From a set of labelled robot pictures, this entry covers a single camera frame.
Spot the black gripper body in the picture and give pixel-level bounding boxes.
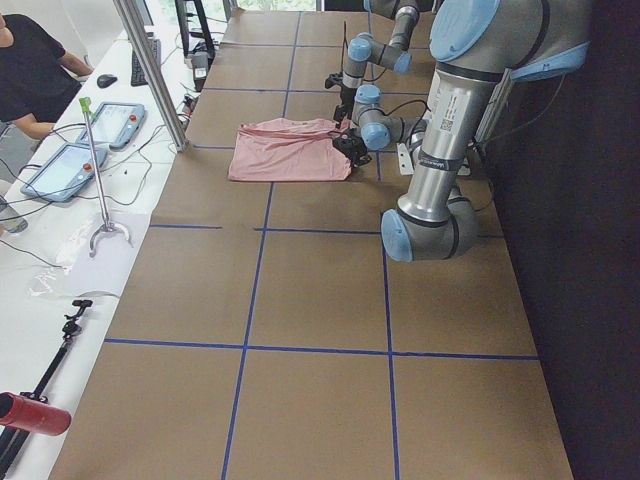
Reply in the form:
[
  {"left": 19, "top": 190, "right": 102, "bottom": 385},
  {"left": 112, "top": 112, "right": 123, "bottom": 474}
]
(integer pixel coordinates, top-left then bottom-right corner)
[
  {"left": 332, "top": 130, "right": 368, "bottom": 161},
  {"left": 340, "top": 83, "right": 358, "bottom": 105}
]

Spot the pink snoopy t-shirt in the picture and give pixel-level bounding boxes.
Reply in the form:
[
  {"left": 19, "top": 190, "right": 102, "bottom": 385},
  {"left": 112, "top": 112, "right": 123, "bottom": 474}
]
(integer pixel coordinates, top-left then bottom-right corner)
[{"left": 228, "top": 118, "right": 352, "bottom": 182}]

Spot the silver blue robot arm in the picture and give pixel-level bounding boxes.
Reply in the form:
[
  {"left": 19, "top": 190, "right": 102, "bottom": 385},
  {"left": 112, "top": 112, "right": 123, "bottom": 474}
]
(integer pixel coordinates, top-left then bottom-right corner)
[
  {"left": 325, "top": 1, "right": 435, "bottom": 126},
  {"left": 326, "top": 1, "right": 593, "bottom": 262}
]

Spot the black box with white label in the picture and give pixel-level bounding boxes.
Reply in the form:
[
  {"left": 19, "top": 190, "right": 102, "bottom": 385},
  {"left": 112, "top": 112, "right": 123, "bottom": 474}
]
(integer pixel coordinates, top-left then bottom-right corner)
[{"left": 188, "top": 51, "right": 211, "bottom": 92}]

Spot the black keyboard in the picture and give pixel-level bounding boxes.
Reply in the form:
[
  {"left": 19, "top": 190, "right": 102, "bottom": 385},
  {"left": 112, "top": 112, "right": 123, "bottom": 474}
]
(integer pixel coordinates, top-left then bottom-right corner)
[{"left": 129, "top": 37, "right": 163, "bottom": 87}]

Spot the upper blue teach pendant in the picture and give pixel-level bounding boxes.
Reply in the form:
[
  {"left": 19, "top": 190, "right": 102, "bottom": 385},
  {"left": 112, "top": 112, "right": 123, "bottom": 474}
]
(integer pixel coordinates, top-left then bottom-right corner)
[{"left": 80, "top": 97, "right": 146, "bottom": 151}]

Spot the blue teach pendant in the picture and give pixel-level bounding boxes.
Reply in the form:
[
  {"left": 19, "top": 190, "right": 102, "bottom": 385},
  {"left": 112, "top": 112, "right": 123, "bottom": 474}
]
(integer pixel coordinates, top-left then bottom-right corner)
[
  {"left": 80, "top": 97, "right": 146, "bottom": 151},
  {"left": 20, "top": 143, "right": 94, "bottom": 202}
]

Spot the black computer mouse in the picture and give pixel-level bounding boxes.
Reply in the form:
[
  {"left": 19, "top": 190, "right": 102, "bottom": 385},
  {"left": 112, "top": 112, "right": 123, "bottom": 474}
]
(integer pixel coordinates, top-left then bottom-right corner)
[{"left": 96, "top": 74, "right": 118, "bottom": 89}]

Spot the lower blue teach pendant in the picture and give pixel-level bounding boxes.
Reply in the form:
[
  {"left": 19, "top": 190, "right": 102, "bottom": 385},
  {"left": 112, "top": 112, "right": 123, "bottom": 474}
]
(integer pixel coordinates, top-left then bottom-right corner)
[{"left": 20, "top": 143, "right": 94, "bottom": 202}]

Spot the clear plastic bag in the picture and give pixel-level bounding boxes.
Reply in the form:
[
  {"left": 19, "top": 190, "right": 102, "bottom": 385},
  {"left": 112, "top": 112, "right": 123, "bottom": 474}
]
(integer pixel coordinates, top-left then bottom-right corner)
[{"left": 26, "top": 214, "right": 126, "bottom": 298}]

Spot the person in black shirt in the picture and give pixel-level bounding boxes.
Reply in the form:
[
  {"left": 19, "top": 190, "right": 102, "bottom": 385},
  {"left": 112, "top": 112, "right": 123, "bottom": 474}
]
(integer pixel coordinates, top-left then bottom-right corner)
[{"left": 0, "top": 12, "right": 95, "bottom": 140}]

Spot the clear water bottle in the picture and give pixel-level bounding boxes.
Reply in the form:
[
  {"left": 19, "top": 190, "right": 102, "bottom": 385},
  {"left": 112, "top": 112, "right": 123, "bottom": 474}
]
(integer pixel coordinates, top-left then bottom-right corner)
[{"left": 0, "top": 197, "right": 28, "bottom": 233}]

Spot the red cylinder bottle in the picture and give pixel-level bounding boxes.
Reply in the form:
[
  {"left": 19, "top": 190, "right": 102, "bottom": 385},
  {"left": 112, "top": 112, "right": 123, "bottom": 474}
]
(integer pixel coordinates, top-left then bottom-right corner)
[{"left": 1, "top": 392, "right": 72, "bottom": 436}]

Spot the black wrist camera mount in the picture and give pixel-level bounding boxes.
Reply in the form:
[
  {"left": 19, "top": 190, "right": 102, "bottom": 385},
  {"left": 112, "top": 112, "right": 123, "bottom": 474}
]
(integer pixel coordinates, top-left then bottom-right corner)
[{"left": 324, "top": 72, "right": 343, "bottom": 89}]

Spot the right black braided cable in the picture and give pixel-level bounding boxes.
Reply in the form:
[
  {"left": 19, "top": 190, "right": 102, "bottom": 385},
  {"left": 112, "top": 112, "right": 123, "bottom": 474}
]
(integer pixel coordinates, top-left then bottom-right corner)
[{"left": 339, "top": 19, "right": 351, "bottom": 76}]

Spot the black braided cable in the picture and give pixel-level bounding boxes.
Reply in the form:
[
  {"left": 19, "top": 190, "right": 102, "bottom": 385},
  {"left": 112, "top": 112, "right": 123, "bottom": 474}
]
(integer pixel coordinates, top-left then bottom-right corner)
[
  {"left": 379, "top": 98, "right": 432, "bottom": 121},
  {"left": 339, "top": 19, "right": 351, "bottom": 76}
]

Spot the left black braided cable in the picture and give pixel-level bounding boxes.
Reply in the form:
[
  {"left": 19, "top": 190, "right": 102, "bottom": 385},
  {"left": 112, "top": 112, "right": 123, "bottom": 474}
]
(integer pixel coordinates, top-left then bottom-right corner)
[{"left": 379, "top": 98, "right": 432, "bottom": 121}]

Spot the aluminium frame post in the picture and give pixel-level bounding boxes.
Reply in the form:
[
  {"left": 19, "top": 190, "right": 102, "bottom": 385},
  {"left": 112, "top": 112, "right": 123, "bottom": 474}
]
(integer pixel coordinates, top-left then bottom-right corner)
[{"left": 113, "top": 0, "right": 188, "bottom": 152}]

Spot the metal grabber stick green handle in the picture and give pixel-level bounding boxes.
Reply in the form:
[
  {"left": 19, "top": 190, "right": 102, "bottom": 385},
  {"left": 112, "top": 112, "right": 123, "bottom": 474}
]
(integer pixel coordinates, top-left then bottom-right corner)
[{"left": 79, "top": 97, "right": 133, "bottom": 258}]

